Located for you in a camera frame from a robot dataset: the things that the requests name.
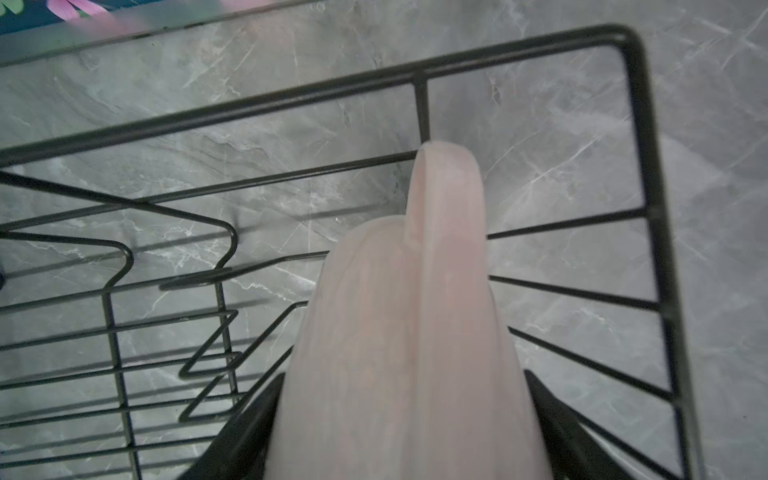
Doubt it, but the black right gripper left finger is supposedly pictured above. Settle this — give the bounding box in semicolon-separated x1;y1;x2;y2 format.
180;373;285;480

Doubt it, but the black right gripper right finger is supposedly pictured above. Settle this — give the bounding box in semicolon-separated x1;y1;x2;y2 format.
524;370;632;480

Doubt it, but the pale pink mug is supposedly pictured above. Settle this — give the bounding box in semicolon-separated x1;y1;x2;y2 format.
266;141;552;479

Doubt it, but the black wire dish rack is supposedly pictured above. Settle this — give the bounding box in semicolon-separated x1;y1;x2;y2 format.
1;24;704;479

